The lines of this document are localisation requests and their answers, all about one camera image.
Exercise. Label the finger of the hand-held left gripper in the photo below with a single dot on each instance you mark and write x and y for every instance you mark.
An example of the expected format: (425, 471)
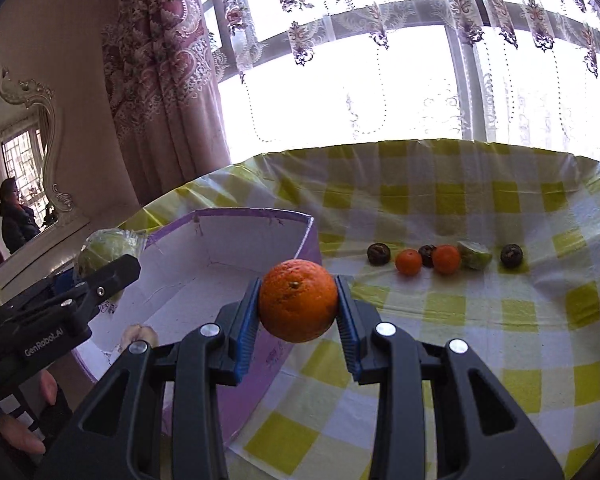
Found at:
(112, 277)

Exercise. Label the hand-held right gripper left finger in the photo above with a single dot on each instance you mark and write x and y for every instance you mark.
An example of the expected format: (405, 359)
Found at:
(244, 332)

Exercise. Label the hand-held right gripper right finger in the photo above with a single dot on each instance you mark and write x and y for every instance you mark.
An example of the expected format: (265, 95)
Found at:
(349, 332)

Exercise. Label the large orange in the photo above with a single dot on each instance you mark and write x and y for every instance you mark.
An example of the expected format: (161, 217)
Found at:
(297, 301)

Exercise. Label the purple cardboard box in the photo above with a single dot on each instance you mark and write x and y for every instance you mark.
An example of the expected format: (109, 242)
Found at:
(190, 280)

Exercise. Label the dark brown round fruit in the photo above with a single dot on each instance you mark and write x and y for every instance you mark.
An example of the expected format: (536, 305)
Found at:
(426, 255)
(378, 253)
(511, 255)

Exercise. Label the small orange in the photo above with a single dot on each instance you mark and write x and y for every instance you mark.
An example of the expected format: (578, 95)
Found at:
(408, 262)

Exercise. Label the medium orange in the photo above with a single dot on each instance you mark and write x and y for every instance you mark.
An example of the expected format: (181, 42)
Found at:
(446, 259)

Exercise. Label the plastic-wrapped cut green fruit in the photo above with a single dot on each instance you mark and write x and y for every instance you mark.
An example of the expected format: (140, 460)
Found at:
(474, 254)

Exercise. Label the person's left hand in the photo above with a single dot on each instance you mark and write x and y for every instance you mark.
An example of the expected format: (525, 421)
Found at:
(22, 435)

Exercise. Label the cream ornate dresser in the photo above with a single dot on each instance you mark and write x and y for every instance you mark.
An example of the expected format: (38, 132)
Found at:
(35, 247)

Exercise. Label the yellow checkered tablecloth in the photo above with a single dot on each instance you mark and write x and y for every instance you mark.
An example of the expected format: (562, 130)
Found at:
(480, 340)

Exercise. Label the ornate framed mirror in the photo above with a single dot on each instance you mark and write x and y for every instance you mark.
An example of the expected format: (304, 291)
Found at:
(20, 160)

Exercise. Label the pink floral curtain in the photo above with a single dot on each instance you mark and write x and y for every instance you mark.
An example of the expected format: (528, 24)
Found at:
(165, 75)

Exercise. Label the sheer floral lace curtain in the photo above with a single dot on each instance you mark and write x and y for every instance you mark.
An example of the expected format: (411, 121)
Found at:
(405, 20)

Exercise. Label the grey window frame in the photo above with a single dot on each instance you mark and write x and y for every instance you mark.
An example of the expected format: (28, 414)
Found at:
(472, 85)

